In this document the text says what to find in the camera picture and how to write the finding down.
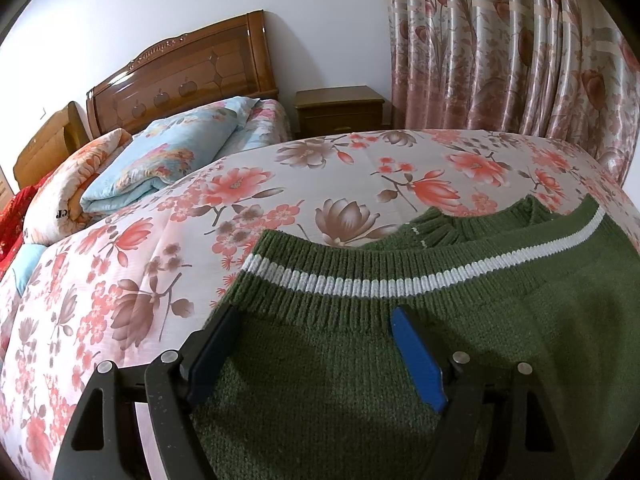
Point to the pink floral bed quilt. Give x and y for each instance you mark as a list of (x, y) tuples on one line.
[(150, 260)]

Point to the wooden nightstand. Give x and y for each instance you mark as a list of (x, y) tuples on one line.
[(340, 110)]

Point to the large wooden headboard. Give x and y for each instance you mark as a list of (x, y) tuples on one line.
[(200, 70)]

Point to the small wooden headboard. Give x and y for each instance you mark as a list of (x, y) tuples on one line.
[(50, 145)]

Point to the red blanket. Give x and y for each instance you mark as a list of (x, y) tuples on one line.
[(12, 230)]

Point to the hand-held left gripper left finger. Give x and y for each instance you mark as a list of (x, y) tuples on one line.
[(210, 360)]

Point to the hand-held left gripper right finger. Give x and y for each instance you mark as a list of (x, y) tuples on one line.
[(417, 355)]

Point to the pink floral curtain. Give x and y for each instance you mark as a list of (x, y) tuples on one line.
[(500, 60)]

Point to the blue checked blanket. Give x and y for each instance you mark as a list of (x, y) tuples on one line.
[(30, 267)]

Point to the folded light blue floral quilt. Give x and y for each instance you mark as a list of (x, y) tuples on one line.
[(165, 155)]

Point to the folded orange floral quilt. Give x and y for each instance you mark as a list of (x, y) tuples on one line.
[(70, 185)]

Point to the green knitted sweater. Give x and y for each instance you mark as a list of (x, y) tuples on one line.
[(325, 385)]

